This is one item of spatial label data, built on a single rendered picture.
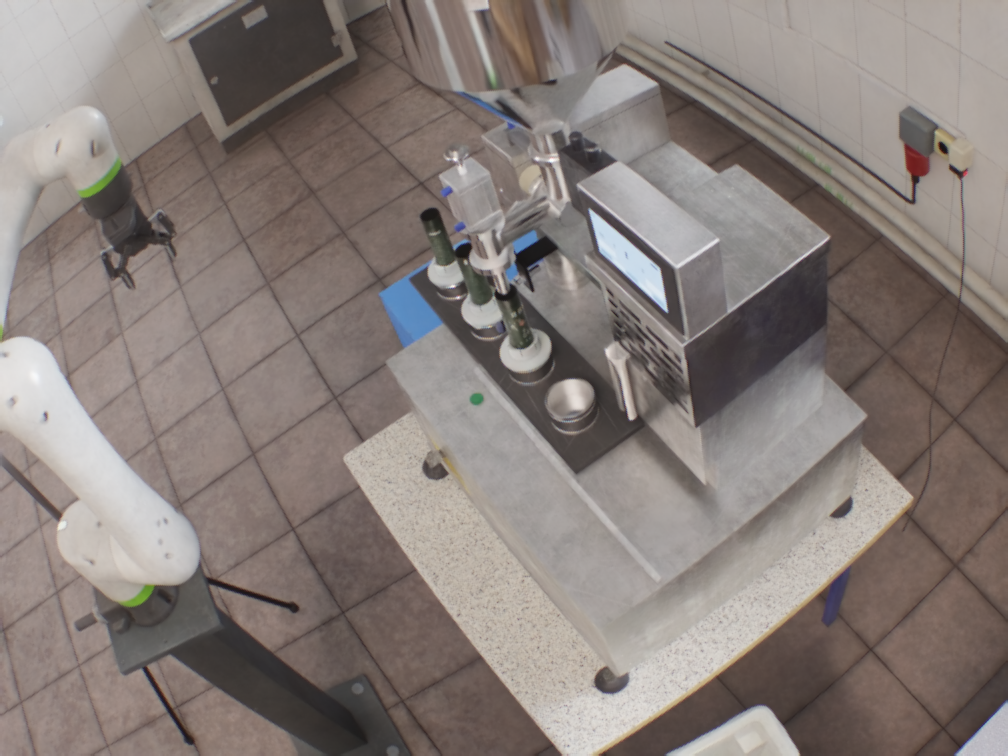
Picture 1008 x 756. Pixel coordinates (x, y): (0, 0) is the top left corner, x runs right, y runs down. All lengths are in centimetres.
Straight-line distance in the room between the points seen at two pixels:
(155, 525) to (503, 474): 53
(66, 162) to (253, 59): 277
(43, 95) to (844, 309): 378
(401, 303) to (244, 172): 201
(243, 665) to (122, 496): 65
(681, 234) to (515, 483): 52
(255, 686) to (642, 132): 129
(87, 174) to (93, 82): 327
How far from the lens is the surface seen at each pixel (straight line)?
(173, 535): 134
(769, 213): 111
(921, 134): 256
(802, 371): 123
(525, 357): 137
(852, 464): 143
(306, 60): 418
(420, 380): 148
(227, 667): 180
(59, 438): 115
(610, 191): 99
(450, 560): 161
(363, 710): 238
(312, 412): 293
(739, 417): 117
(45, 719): 305
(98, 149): 137
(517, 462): 135
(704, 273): 94
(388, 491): 172
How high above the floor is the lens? 212
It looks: 49 degrees down
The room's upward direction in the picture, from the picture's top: 19 degrees counter-clockwise
